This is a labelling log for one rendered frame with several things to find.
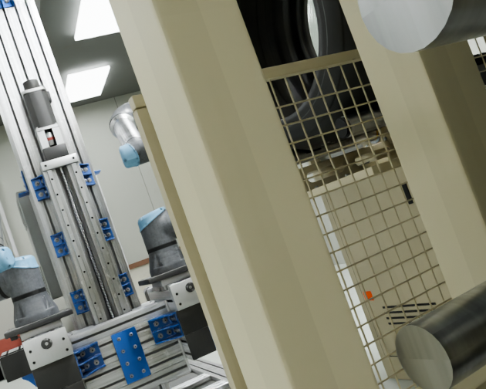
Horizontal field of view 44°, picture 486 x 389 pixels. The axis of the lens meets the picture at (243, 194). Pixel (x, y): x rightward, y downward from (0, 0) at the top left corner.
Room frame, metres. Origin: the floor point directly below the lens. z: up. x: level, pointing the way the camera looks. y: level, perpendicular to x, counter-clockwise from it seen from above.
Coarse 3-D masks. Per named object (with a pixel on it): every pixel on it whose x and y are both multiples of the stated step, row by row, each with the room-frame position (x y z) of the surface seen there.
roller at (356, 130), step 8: (360, 112) 1.25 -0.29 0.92; (368, 112) 1.25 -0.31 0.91; (376, 112) 1.26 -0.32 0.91; (336, 120) 1.23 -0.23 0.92; (344, 120) 1.22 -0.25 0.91; (352, 120) 1.22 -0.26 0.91; (376, 120) 1.25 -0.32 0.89; (384, 120) 1.27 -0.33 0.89; (336, 128) 1.24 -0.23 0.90; (352, 128) 1.22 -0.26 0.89; (360, 128) 1.23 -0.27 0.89; (368, 128) 1.25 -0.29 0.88; (376, 128) 1.27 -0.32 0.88; (344, 136) 1.23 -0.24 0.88
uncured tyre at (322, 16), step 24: (240, 0) 1.59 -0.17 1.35; (264, 0) 1.64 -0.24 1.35; (288, 0) 1.65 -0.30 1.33; (312, 0) 1.18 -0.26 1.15; (336, 0) 1.14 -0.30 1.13; (264, 24) 1.67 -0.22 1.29; (288, 24) 1.68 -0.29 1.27; (336, 24) 1.16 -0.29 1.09; (264, 48) 1.68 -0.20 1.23; (288, 48) 1.70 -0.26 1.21; (312, 48) 1.68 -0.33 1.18; (336, 48) 1.18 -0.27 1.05; (336, 72) 1.20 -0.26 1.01; (360, 72) 1.19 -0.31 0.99; (288, 96) 1.67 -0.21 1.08; (312, 96) 1.27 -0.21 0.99; (336, 96) 1.23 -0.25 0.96; (360, 96) 1.23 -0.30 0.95; (288, 120) 1.37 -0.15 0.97; (312, 120) 1.30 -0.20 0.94; (312, 144) 1.38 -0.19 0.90
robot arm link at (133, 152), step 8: (128, 104) 2.19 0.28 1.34; (120, 112) 2.15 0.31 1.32; (128, 112) 2.17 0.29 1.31; (112, 120) 2.13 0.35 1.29; (120, 120) 2.10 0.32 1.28; (128, 120) 2.09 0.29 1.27; (112, 128) 2.13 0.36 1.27; (120, 128) 2.03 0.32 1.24; (128, 128) 2.00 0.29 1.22; (136, 128) 2.03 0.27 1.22; (120, 136) 1.99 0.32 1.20; (128, 136) 1.94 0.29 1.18; (136, 136) 1.92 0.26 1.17; (128, 144) 1.86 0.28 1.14; (136, 144) 1.86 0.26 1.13; (120, 152) 1.85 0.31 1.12; (128, 152) 1.84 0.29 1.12; (136, 152) 1.85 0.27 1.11; (144, 152) 1.85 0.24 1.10; (128, 160) 1.85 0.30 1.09; (136, 160) 1.85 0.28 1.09; (144, 160) 1.87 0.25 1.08
